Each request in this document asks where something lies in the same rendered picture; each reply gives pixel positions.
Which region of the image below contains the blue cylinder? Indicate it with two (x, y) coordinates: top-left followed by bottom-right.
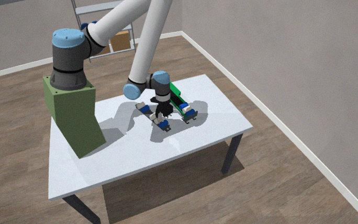
(141, 105), (150, 113)
(179, 102), (188, 110)
(185, 109), (195, 117)
(159, 119), (169, 128)

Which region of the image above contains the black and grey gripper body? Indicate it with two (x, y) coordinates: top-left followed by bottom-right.
(156, 100), (173, 117)

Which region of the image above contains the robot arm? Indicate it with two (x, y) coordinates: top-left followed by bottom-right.
(50, 0), (173, 104)

